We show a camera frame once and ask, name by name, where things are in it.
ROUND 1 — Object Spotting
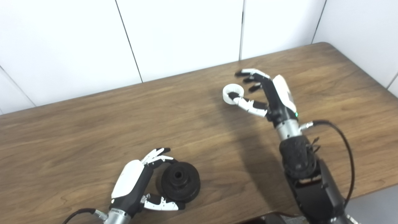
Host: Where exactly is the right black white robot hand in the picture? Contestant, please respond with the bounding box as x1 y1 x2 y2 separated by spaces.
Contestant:
228 68 299 128

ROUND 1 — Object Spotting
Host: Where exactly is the round black plastic part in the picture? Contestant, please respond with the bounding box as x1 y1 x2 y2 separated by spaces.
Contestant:
156 161 201 203

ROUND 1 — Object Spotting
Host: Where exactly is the thin black wire bundle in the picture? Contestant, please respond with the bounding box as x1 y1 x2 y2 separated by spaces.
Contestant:
306 137 321 154

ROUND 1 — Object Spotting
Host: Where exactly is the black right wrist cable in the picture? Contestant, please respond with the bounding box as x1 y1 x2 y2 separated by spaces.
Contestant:
299 120 355 207

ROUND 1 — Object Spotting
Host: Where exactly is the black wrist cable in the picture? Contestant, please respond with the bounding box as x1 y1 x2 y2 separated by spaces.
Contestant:
62 208 109 224
299 120 355 207

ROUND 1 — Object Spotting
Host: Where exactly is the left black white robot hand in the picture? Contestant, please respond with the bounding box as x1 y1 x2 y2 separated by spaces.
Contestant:
110 147 186 218

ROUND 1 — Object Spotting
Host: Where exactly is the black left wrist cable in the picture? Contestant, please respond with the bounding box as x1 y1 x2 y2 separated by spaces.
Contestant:
62 208 109 224

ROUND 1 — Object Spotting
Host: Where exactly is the white plastic ring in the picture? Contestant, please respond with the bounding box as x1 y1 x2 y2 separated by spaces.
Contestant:
223 84 245 105

